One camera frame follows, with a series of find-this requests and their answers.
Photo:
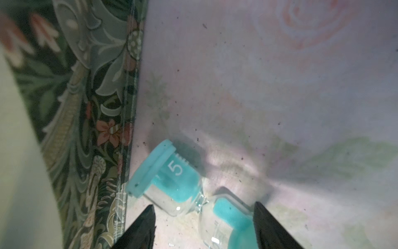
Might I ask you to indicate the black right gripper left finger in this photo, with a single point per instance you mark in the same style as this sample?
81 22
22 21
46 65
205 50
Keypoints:
141 234

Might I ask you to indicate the cream canvas tote bag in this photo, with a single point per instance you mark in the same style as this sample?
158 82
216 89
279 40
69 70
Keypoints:
77 65

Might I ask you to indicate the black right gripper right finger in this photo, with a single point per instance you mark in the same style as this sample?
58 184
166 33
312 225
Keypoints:
270 234

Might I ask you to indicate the green hourglass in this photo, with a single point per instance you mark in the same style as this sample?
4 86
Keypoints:
170 182

